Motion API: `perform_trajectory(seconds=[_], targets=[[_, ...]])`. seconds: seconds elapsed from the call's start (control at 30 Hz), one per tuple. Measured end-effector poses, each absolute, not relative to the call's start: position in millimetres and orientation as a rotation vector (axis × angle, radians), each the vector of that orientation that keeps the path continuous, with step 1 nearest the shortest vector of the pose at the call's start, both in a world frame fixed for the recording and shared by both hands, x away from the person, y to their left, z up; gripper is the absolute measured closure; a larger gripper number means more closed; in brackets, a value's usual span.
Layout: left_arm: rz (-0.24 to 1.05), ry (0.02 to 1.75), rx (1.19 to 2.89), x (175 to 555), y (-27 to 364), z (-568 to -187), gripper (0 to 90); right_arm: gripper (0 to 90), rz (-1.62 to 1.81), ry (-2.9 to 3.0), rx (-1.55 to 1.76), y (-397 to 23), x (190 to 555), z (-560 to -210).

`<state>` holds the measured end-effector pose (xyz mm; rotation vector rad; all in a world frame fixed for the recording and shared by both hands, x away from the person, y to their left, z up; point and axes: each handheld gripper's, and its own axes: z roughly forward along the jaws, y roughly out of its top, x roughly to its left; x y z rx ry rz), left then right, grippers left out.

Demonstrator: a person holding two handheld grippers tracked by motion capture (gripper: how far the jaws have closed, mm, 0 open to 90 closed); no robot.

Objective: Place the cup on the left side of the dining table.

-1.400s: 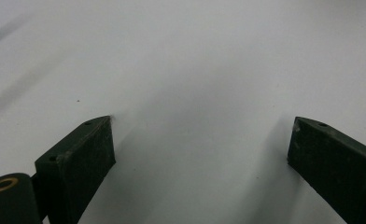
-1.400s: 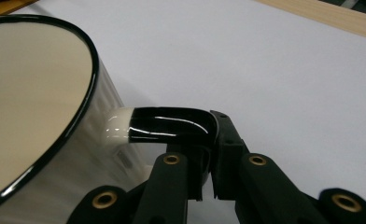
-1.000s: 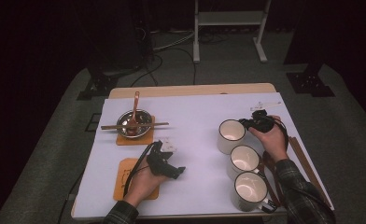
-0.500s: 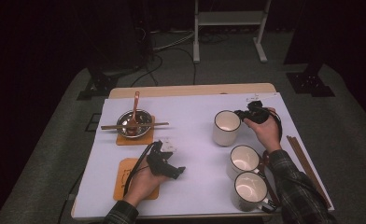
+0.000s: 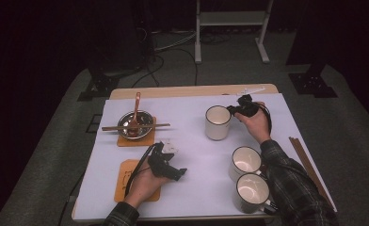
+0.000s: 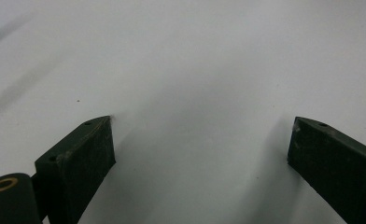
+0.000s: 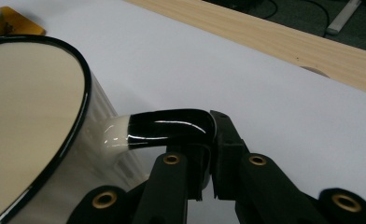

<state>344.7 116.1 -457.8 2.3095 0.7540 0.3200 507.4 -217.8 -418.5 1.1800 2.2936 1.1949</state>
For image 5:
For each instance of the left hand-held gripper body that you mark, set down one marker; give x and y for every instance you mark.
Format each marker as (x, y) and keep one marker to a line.
(159, 163)

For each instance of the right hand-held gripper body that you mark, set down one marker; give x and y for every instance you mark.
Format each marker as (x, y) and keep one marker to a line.
(248, 108)

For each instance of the white mug with dark rim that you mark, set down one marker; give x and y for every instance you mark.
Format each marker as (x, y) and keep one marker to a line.
(251, 190)
(245, 161)
(217, 130)

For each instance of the orange printed coaster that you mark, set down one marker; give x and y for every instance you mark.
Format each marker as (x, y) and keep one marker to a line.
(135, 142)
(121, 194)

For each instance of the red-brown wooden spoon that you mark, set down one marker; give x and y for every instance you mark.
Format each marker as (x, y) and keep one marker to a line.
(133, 132)
(263, 169)

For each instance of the stainless steel bowl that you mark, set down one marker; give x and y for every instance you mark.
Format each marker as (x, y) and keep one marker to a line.
(145, 121)

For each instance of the bundle of wooden chopsticks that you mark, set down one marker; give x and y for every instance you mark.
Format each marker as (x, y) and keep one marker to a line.
(305, 163)

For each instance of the person's right hand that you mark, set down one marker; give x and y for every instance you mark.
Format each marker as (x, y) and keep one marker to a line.
(258, 128)

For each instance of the person's left hand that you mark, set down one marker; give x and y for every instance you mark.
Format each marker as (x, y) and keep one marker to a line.
(141, 188)

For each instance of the wooden table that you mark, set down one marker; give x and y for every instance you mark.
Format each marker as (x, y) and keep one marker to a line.
(189, 91)

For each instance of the black stand base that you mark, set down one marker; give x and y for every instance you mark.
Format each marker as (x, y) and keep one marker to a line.
(311, 84)
(101, 86)

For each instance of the white metal stand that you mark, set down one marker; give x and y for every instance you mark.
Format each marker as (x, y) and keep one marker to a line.
(232, 18)

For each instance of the dark equipment tower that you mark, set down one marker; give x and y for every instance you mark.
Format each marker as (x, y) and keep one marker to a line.
(126, 37)

